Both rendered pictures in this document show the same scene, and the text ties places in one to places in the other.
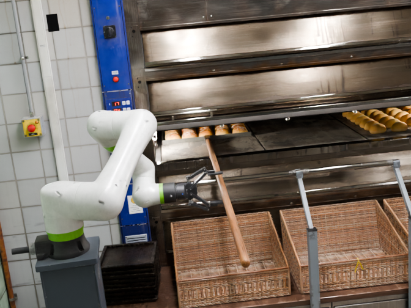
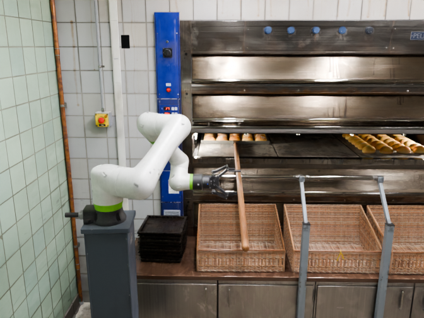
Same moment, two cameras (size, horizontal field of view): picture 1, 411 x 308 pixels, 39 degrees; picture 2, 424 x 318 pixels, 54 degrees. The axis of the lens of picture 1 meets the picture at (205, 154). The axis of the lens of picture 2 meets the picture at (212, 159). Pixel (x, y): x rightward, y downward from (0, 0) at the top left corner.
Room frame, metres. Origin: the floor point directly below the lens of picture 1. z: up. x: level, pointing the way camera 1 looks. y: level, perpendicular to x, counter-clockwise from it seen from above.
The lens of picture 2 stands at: (0.23, -0.07, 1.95)
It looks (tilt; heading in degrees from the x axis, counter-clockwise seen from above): 15 degrees down; 4
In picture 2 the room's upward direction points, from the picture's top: straight up
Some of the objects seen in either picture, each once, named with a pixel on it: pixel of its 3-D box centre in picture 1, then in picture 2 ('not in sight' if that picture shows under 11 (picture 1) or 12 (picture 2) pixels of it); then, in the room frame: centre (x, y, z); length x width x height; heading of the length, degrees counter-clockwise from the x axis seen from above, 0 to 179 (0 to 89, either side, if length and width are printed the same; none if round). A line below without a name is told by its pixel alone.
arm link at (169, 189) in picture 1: (170, 192); (198, 181); (2.48, 0.17, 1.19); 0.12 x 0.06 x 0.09; 3
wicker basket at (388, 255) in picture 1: (340, 243); (329, 236); (2.81, -0.66, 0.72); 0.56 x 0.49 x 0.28; 93
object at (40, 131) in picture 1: (33, 126); (103, 119); (2.97, 0.87, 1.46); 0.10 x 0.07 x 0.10; 93
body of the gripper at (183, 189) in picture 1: (186, 190); (211, 182); (2.48, 0.10, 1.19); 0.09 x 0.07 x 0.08; 93
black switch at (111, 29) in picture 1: (108, 27); (166, 48); (2.98, 0.42, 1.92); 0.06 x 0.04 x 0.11; 93
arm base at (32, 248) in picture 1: (51, 244); (96, 213); (1.89, 0.56, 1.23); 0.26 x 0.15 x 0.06; 97
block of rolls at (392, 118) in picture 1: (392, 117); (382, 141); (3.55, -1.18, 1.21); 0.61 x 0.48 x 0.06; 3
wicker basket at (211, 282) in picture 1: (227, 256); (238, 235); (2.78, -0.06, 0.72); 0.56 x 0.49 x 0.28; 94
